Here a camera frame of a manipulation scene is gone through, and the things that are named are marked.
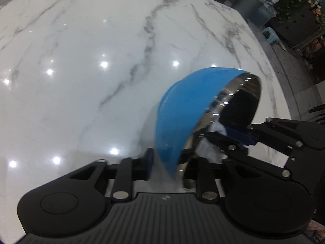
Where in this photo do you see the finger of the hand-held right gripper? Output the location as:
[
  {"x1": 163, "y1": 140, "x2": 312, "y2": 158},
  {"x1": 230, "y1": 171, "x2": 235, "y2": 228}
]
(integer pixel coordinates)
[
  {"x1": 204, "y1": 132, "x2": 290, "y2": 177},
  {"x1": 226, "y1": 118, "x2": 313, "y2": 149}
]

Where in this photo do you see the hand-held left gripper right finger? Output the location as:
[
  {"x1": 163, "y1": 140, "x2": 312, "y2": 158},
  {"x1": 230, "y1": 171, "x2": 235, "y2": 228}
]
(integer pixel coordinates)
[{"x1": 184, "y1": 157, "x2": 292, "y2": 204}]

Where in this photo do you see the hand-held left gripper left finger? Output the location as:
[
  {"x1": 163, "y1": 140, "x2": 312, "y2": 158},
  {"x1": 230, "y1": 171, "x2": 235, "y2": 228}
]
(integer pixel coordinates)
[{"x1": 46, "y1": 148, "x2": 153, "y2": 201}]

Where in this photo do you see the white tissue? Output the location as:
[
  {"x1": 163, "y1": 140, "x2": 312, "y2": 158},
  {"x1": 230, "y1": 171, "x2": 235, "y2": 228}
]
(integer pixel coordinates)
[{"x1": 197, "y1": 123, "x2": 229, "y2": 163}]

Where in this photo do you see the blue steel bowl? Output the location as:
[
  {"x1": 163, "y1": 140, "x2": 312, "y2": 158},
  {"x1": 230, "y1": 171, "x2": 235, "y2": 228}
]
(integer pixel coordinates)
[{"x1": 155, "y1": 67, "x2": 262, "y2": 190}]

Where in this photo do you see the green plastic stool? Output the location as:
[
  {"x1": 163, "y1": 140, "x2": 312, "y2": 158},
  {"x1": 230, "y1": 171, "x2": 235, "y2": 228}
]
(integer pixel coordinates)
[{"x1": 261, "y1": 27, "x2": 280, "y2": 45}]

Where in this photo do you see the dark cabinet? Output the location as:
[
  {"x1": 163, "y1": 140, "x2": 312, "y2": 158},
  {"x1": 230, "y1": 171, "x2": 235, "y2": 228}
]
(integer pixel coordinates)
[{"x1": 269, "y1": 5, "x2": 325, "y2": 49}]

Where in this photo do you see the clear water jug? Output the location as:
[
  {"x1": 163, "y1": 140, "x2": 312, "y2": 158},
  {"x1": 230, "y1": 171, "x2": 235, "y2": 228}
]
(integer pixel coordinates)
[{"x1": 250, "y1": 0, "x2": 277, "y2": 28}]

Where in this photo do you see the grey trash bin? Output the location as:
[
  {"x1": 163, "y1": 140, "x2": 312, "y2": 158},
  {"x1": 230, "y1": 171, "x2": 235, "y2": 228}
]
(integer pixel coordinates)
[{"x1": 232, "y1": 0, "x2": 264, "y2": 22}]

